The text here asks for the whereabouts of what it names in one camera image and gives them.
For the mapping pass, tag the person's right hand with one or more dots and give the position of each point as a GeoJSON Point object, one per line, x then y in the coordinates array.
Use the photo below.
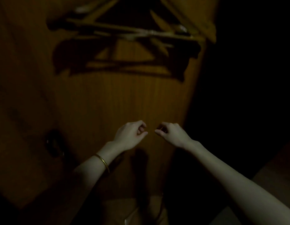
{"type": "Point", "coordinates": [175, 134]}

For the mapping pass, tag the person's left hand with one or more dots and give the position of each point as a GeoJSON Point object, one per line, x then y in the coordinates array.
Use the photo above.
{"type": "Point", "coordinates": [128, 137]}

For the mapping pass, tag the brown wooden wardrobe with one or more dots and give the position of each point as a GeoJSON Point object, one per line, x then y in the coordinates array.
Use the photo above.
{"type": "Point", "coordinates": [100, 98]}

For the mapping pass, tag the person's left forearm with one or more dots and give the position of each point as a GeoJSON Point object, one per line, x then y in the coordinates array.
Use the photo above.
{"type": "Point", "coordinates": [93, 171]}

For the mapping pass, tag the person's right forearm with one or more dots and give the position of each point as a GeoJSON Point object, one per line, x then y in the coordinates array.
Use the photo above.
{"type": "Point", "coordinates": [241, 185]}

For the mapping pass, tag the dark round fitting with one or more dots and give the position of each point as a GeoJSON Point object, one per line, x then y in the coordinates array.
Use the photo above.
{"type": "Point", "coordinates": [54, 144]}

